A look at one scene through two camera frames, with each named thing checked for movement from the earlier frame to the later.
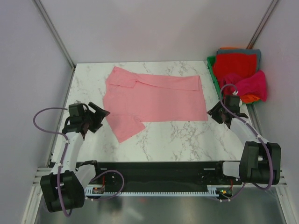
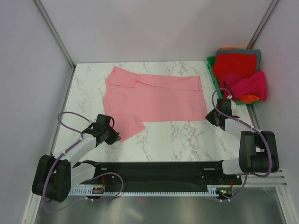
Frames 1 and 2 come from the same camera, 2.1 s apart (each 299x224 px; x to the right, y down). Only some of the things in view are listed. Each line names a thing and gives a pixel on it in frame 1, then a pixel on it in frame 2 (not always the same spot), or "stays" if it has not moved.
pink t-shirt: x=131 y=99 stays
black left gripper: x=98 y=116 to x=115 y=137
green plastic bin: x=211 y=60 stays
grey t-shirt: x=255 y=52 stays
